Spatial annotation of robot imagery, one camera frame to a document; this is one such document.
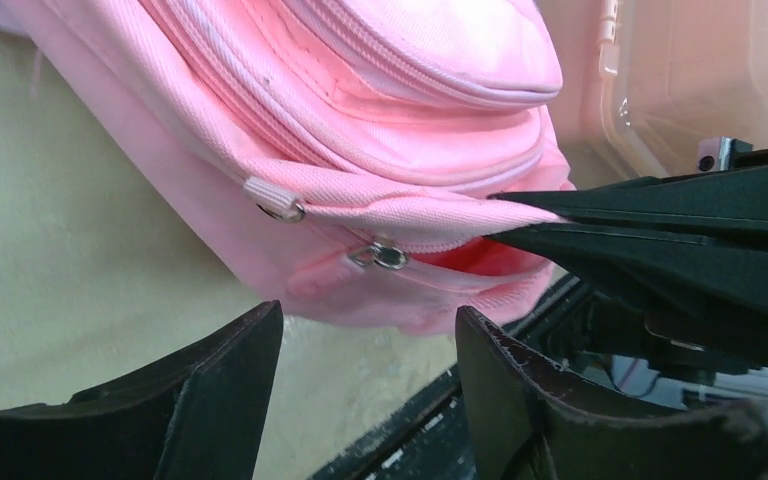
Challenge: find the pink student backpack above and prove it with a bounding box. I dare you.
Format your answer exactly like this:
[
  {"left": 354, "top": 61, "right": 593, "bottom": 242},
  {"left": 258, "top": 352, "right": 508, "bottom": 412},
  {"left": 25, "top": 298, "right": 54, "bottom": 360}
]
[{"left": 0, "top": 0, "right": 571, "bottom": 335}]

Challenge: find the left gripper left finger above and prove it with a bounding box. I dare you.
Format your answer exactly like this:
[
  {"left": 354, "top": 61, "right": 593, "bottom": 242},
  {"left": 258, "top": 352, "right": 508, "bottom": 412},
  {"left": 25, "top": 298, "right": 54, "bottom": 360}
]
[{"left": 0, "top": 301, "right": 283, "bottom": 479}]

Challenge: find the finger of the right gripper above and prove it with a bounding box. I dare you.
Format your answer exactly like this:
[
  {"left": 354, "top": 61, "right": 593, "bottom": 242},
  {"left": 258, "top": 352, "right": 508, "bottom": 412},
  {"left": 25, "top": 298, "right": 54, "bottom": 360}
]
[
  {"left": 495, "top": 165, "right": 768, "bottom": 229},
  {"left": 491, "top": 223, "right": 768, "bottom": 366}
]

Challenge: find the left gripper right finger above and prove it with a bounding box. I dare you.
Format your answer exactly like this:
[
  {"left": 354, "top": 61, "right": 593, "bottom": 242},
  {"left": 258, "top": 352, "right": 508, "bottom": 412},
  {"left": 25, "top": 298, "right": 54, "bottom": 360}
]
[{"left": 456, "top": 307, "right": 768, "bottom": 479}]

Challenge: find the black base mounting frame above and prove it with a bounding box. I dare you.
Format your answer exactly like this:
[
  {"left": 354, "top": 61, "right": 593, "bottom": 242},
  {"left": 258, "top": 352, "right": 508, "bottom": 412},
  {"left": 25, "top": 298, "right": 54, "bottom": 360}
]
[{"left": 307, "top": 274, "right": 768, "bottom": 480}]

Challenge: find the pink translucent plastic box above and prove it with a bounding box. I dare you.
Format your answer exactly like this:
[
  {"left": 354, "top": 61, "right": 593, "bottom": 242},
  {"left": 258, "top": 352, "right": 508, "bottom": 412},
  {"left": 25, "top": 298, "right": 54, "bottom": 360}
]
[{"left": 539, "top": 0, "right": 768, "bottom": 189}]

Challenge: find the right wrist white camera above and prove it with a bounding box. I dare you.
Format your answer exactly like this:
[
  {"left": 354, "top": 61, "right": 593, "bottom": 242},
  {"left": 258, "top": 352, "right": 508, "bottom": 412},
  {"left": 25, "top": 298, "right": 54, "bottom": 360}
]
[{"left": 697, "top": 137, "right": 754, "bottom": 173}]

